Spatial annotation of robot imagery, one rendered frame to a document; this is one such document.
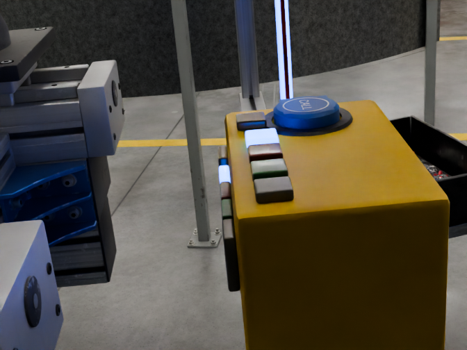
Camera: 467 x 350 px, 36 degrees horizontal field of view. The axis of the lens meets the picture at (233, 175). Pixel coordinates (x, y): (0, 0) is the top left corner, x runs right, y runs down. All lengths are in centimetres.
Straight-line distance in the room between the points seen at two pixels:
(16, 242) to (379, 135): 26
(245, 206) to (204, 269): 211
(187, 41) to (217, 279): 77
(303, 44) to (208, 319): 97
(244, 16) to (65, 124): 43
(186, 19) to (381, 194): 204
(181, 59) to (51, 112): 149
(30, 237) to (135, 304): 180
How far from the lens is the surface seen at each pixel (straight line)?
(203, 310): 224
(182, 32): 235
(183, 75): 239
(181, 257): 253
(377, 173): 37
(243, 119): 44
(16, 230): 54
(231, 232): 35
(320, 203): 34
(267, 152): 38
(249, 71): 124
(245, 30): 122
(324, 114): 43
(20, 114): 91
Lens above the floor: 122
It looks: 23 degrees down
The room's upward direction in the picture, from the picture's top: 5 degrees counter-clockwise
